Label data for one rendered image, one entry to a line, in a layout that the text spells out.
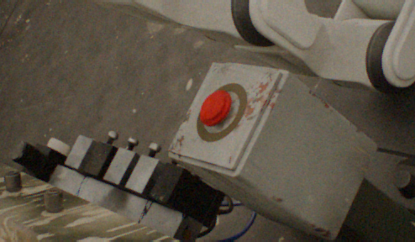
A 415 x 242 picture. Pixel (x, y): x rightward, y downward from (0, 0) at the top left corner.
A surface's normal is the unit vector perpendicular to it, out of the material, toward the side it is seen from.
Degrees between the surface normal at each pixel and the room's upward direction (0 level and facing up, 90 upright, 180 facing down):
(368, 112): 0
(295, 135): 90
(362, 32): 90
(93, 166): 0
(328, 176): 90
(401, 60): 90
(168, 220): 0
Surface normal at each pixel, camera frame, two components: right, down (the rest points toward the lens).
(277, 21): 0.60, 0.14
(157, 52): -0.66, -0.47
